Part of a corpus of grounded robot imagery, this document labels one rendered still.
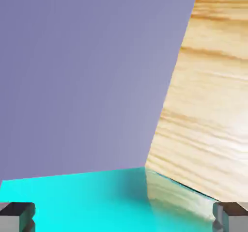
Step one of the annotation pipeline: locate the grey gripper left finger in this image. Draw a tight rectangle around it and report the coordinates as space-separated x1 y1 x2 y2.
0 201 36 232

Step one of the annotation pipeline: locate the large cyan box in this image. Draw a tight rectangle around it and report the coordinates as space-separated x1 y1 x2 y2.
0 166 220 232

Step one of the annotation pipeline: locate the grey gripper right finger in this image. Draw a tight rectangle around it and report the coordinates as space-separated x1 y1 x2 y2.
212 201 248 232

